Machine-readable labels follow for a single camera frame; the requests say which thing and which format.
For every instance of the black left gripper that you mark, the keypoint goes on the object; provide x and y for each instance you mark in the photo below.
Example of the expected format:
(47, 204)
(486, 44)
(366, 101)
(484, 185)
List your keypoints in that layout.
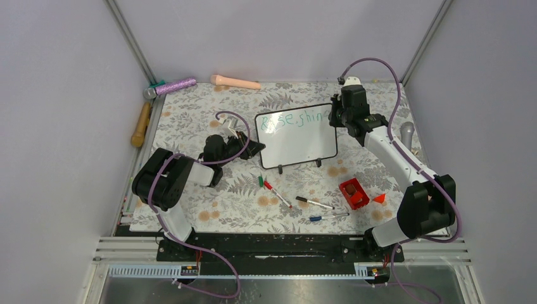
(242, 140)

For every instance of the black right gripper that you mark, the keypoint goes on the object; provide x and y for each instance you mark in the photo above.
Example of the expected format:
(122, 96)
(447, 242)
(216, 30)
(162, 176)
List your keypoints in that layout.
(337, 101)

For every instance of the white whiteboard black frame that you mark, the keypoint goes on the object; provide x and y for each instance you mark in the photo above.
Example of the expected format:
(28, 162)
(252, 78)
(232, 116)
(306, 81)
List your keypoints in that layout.
(296, 135)

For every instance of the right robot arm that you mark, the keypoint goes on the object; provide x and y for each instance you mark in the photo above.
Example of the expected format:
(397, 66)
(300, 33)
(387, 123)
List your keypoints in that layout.
(427, 197)

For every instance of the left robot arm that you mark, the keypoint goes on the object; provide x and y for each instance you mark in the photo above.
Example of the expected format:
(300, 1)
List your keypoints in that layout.
(162, 180)

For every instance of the red marker pen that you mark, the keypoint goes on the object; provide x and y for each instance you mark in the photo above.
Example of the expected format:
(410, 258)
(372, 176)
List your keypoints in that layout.
(277, 194)

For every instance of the silver microphone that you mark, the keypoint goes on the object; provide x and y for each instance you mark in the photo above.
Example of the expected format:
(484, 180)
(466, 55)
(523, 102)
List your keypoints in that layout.
(407, 130)

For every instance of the black marker pen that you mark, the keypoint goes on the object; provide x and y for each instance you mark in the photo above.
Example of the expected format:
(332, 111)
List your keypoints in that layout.
(303, 202)

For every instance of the pink microphone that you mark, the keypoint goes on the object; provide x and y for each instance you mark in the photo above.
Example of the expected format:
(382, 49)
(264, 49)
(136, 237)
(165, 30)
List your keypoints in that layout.
(219, 80)

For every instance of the red plastic box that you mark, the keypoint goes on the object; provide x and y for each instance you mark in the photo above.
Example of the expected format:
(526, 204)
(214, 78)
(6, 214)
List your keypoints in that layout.
(354, 194)

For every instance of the small orange block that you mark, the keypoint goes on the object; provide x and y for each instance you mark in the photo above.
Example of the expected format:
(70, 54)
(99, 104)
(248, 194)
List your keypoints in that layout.
(380, 199)

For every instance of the blue marker pen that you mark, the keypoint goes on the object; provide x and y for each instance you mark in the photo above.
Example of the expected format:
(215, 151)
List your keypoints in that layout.
(325, 217)

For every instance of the gold microphone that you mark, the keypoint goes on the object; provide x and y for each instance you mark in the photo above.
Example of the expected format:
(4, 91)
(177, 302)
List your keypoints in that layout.
(139, 134)

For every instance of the purple glitter microphone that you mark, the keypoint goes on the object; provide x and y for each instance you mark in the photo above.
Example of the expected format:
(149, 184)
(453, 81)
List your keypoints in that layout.
(163, 88)

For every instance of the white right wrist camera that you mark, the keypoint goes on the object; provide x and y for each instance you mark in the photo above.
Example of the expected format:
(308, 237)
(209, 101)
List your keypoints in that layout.
(352, 81)

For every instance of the whiteboard wire stand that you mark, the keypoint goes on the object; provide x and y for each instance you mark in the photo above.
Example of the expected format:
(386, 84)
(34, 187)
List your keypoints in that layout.
(298, 165)

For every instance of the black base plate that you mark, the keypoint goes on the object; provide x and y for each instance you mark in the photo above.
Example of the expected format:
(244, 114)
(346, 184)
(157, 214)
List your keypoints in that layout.
(275, 254)

